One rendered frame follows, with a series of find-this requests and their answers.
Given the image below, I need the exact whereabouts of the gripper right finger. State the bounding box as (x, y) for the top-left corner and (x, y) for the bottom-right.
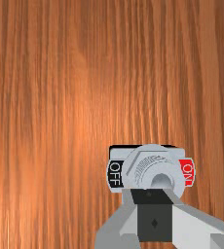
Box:
(154, 187), (224, 249)

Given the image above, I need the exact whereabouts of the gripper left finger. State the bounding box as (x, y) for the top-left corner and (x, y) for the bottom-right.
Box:
(94, 188), (156, 249)

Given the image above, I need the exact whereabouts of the grey toggle switch black base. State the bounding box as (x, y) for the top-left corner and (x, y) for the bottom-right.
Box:
(106, 144), (197, 199)

